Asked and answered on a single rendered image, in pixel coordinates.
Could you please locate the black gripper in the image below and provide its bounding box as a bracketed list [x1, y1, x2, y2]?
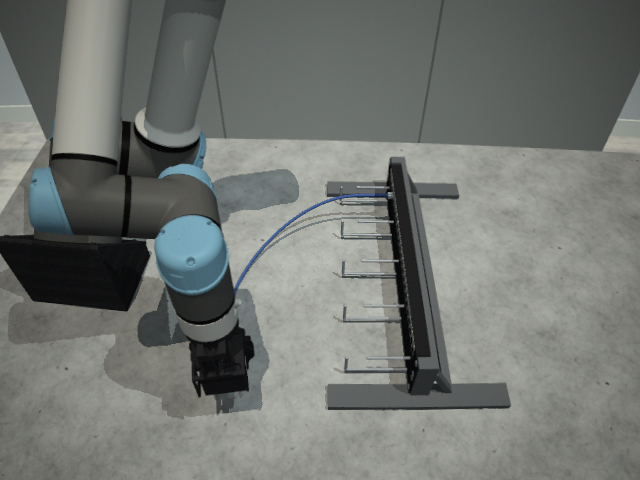
[186, 318, 254, 401]

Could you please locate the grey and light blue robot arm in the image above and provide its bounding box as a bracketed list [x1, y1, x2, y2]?
[29, 0, 242, 342]

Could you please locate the blue network cable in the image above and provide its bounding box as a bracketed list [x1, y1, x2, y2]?
[234, 193, 381, 294]

